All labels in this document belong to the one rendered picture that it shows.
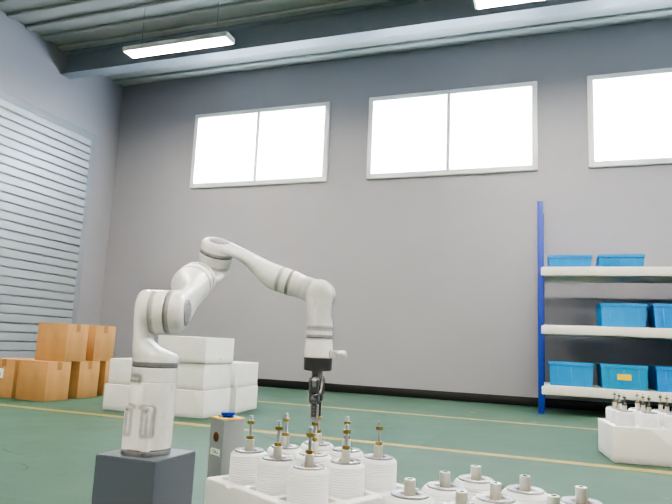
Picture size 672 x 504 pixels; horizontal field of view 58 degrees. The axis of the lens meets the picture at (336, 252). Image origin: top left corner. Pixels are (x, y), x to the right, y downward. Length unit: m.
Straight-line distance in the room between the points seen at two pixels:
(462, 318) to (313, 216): 2.13
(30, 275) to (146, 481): 6.53
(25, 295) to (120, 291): 1.37
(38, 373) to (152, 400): 4.01
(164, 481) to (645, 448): 2.74
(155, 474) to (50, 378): 4.02
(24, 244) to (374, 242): 3.95
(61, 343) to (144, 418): 4.08
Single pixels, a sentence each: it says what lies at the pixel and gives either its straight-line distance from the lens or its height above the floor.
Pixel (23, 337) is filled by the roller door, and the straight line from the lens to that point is 7.69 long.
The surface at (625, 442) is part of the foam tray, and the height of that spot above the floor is 0.10.
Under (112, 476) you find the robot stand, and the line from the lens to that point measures 1.32.
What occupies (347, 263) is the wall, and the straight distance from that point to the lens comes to 7.01.
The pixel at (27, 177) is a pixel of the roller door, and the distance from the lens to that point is 7.74.
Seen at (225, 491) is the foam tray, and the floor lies 0.16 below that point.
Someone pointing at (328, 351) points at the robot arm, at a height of 0.51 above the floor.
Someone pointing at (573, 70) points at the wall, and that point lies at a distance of 7.23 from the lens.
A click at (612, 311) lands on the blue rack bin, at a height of 0.93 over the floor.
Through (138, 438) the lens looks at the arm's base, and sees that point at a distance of 1.30.
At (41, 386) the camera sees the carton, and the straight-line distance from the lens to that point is 5.25.
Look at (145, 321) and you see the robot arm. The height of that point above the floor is 0.56.
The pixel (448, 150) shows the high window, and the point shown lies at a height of 2.72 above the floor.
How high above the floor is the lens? 0.53
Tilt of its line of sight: 9 degrees up
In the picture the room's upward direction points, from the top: 3 degrees clockwise
